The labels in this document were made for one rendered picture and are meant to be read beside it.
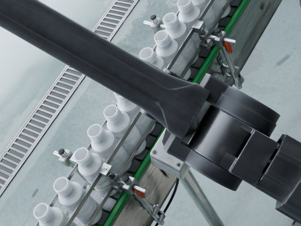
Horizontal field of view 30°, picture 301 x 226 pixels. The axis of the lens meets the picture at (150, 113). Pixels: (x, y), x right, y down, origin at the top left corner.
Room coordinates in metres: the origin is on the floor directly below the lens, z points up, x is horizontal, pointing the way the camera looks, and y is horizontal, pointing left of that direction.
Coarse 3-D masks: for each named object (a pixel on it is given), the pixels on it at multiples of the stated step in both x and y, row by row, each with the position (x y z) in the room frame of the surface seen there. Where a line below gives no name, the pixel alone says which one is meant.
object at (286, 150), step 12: (288, 144) 0.31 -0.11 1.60; (300, 144) 0.31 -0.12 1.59; (276, 156) 0.31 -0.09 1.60; (288, 156) 0.30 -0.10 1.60; (300, 156) 0.30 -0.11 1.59; (276, 168) 0.30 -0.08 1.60; (288, 168) 0.29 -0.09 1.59; (300, 168) 0.29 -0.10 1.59; (264, 180) 0.30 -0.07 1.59; (276, 180) 0.29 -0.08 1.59; (288, 180) 0.28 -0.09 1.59; (300, 180) 0.27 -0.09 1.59; (264, 192) 0.30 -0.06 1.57; (276, 192) 0.29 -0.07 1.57; (288, 192) 0.28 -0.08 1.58; (300, 192) 0.27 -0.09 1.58; (276, 204) 0.29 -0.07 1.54; (288, 204) 0.27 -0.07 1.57; (300, 204) 0.26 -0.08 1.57; (288, 216) 0.27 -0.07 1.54; (300, 216) 0.26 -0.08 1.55
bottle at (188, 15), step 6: (180, 0) 1.11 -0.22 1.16; (186, 0) 1.10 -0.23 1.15; (180, 6) 1.08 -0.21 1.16; (186, 6) 1.07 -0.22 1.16; (192, 6) 1.08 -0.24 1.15; (180, 12) 1.10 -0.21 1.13; (186, 12) 1.07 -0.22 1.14; (192, 12) 1.07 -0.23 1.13; (198, 12) 1.07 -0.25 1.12; (180, 18) 1.09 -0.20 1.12; (186, 18) 1.07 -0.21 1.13; (192, 18) 1.07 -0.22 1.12; (186, 24) 1.07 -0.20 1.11; (192, 24) 1.06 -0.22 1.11; (192, 36) 1.07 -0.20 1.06; (198, 36) 1.06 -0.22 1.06; (198, 42) 1.06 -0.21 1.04
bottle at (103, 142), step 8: (96, 128) 0.89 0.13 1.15; (96, 136) 0.86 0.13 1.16; (104, 136) 0.86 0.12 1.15; (112, 136) 0.87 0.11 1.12; (96, 144) 0.87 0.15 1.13; (104, 144) 0.86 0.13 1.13; (112, 144) 0.85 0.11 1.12; (96, 152) 0.87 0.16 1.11; (104, 152) 0.85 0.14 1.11; (120, 152) 0.86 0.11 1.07; (104, 160) 0.86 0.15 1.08; (112, 160) 0.85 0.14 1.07; (120, 160) 0.85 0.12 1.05; (120, 168) 0.85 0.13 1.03; (128, 168) 0.85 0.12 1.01
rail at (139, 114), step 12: (228, 0) 1.13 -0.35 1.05; (204, 12) 1.07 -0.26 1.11; (216, 24) 1.09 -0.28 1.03; (180, 48) 1.01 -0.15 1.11; (192, 60) 1.02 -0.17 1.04; (120, 144) 0.85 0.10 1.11; (132, 156) 0.85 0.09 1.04; (96, 180) 0.79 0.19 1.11; (108, 192) 0.79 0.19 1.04; (48, 204) 0.81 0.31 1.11; (72, 216) 0.74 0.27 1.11; (96, 216) 0.76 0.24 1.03
